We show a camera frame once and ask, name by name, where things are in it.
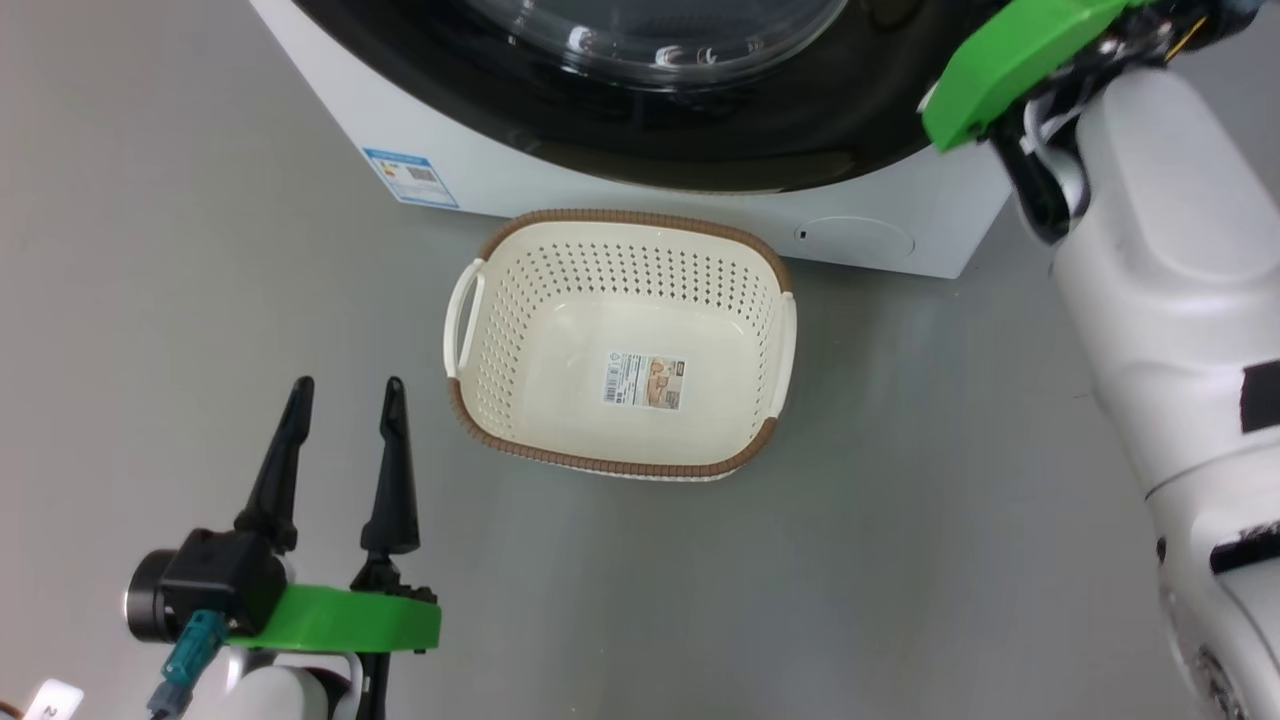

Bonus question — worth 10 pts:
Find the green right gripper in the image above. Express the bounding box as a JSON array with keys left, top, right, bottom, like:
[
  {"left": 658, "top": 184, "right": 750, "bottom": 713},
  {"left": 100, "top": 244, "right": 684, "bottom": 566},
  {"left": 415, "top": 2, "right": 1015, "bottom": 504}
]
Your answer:
[{"left": 919, "top": 0, "right": 1153, "bottom": 154}]

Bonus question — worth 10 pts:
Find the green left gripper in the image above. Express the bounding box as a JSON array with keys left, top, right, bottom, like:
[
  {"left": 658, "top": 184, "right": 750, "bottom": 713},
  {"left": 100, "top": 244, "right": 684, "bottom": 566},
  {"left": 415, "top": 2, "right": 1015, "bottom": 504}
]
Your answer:
[{"left": 225, "top": 375, "right": 443, "bottom": 656}]

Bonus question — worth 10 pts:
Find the round grey washing machine door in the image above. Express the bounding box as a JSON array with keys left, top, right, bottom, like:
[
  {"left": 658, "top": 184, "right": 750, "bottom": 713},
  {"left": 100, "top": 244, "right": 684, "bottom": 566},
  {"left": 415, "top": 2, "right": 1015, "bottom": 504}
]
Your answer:
[{"left": 288, "top": 0, "right": 1003, "bottom": 195}]

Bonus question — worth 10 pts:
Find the white front-load washing machine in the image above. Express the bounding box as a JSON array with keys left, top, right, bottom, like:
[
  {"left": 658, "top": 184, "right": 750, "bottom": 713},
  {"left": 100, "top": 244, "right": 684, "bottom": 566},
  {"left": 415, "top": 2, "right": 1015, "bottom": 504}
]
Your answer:
[{"left": 248, "top": 0, "right": 1013, "bottom": 282}]

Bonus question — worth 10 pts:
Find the cream perforated laundry basket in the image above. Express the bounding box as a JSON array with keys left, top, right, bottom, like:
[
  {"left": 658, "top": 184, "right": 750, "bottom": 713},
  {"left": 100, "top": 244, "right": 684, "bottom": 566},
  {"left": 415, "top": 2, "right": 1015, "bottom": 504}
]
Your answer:
[{"left": 442, "top": 207, "right": 799, "bottom": 485}]

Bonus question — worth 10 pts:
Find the blue energy label sticker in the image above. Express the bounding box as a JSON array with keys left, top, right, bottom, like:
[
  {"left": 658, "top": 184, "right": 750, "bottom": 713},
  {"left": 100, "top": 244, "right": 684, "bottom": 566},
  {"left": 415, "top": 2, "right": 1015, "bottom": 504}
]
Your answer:
[{"left": 361, "top": 147, "right": 462, "bottom": 210}]

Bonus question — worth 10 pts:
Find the paper product label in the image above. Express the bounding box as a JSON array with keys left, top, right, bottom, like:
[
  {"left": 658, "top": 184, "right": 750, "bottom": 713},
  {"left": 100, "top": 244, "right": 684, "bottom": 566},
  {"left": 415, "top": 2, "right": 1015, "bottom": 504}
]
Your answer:
[{"left": 602, "top": 351, "right": 688, "bottom": 412}]

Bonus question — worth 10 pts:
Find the white paper tag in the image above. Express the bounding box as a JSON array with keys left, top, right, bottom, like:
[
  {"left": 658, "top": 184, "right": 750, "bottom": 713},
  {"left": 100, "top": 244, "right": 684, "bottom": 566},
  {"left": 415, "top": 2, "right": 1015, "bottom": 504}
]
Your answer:
[{"left": 19, "top": 679, "right": 87, "bottom": 720}]

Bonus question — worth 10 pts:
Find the teal cable connector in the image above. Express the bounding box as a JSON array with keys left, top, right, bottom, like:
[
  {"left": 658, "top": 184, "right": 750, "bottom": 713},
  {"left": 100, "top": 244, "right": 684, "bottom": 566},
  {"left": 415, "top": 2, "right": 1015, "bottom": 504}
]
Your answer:
[{"left": 147, "top": 609, "right": 230, "bottom": 720}]

